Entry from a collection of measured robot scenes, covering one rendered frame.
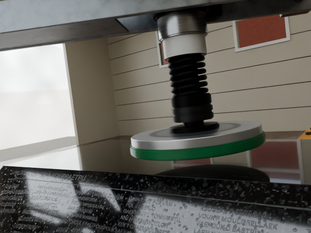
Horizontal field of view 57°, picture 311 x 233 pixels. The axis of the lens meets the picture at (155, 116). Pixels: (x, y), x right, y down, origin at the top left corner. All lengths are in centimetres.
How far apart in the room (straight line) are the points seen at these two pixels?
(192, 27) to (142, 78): 819
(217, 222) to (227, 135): 11
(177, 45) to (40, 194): 38
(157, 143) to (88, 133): 839
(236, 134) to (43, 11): 34
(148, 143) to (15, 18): 29
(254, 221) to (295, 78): 632
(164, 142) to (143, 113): 832
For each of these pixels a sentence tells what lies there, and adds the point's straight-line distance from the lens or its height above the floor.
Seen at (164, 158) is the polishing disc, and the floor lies 90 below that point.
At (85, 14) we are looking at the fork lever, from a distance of 47.
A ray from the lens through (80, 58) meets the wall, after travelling 893.
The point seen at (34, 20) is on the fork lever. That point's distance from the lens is 50.
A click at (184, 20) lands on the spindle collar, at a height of 109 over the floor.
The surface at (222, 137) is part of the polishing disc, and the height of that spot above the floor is 92.
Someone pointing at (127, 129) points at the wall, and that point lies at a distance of 925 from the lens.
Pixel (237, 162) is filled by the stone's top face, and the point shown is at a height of 87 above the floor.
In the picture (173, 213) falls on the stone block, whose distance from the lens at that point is 40.
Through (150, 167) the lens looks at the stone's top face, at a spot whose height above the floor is 87.
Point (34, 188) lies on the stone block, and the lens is 65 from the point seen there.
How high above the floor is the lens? 98
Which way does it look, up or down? 3 degrees down
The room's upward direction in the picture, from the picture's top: 7 degrees counter-clockwise
